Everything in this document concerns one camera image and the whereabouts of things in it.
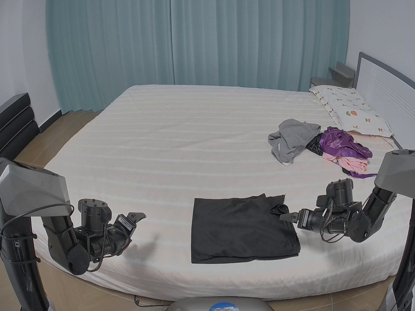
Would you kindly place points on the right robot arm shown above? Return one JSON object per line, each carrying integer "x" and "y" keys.
{"x": 392, "y": 173}

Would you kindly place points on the white printed pillow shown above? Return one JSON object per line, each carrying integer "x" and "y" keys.
{"x": 350, "y": 109}

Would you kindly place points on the black T-shirt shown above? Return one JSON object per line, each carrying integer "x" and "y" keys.
{"x": 243, "y": 232}

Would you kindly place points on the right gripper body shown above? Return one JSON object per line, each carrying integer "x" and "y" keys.
{"x": 313, "y": 220}

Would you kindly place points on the pink garment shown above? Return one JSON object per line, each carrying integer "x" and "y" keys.
{"x": 351, "y": 165}

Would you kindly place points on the grey garment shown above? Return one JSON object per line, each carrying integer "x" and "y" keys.
{"x": 291, "y": 138}

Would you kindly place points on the shiny black garment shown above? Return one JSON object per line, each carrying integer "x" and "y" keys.
{"x": 313, "y": 146}

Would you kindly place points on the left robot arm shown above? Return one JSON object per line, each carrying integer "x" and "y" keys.
{"x": 32, "y": 186}

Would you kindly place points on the purple garment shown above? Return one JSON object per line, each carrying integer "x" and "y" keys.
{"x": 340, "y": 143}

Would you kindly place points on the blue-green curtain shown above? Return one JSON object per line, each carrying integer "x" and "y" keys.
{"x": 113, "y": 44}
{"x": 259, "y": 34}

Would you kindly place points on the grey bedside table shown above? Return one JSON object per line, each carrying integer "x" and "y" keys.
{"x": 334, "y": 76}

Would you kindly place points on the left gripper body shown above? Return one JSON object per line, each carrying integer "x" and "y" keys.
{"x": 118, "y": 240}

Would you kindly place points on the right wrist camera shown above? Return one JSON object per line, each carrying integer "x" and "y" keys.
{"x": 321, "y": 201}

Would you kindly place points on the bed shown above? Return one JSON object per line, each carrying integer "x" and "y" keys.
{"x": 178, "y": 141}

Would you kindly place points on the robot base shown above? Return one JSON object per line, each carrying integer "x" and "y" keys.
{"x": 217, "y": 305}

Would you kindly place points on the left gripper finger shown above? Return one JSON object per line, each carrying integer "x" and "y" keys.
{"x": 134, "y": 218}

